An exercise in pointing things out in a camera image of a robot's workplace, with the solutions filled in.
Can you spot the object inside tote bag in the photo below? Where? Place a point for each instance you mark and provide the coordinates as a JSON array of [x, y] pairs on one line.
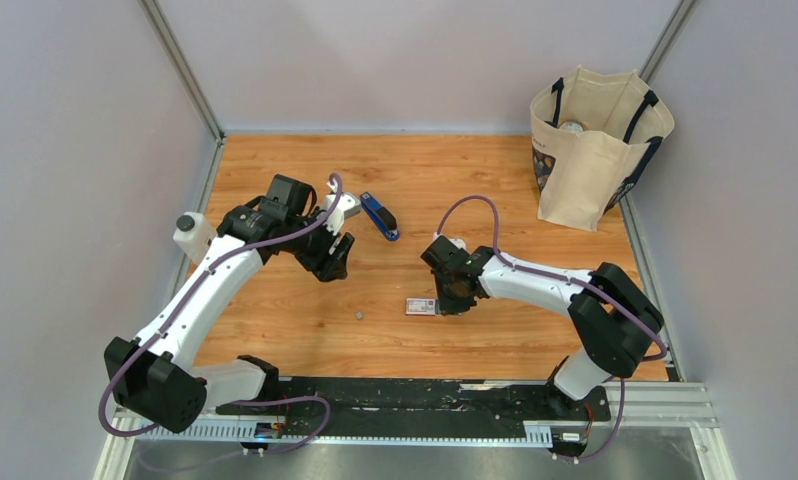
[[572, 126]]

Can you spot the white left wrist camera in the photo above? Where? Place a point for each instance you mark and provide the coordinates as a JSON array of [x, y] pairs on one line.
[[347, 207]]

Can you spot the beige canvas tote bag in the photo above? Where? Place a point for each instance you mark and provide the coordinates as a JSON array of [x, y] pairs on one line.
[[580, 177]]

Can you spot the dark blue stapler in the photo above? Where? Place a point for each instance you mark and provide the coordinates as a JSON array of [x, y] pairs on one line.
[[382, 218]]

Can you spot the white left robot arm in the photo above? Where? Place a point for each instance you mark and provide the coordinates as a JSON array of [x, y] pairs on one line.
[[154, 373]]

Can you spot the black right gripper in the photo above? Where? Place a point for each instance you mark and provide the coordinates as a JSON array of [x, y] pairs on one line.
[[447, 307]]

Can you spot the red white staple box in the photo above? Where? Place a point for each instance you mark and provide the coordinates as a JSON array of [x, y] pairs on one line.
[[422, 307]]

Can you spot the white bottle black cap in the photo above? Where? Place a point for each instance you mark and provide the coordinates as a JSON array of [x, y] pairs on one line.
[[194, 234]]

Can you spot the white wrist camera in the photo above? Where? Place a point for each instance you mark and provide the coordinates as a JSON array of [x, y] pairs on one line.
[[347, 207], [458, 243]]

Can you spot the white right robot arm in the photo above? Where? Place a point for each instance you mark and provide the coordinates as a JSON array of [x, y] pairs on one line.
[[615, 321]]

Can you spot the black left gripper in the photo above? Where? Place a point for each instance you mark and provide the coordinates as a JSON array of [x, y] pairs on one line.
[[335, 267]]

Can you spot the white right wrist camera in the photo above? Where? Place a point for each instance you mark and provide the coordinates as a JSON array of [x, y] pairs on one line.
[[458, 243]]

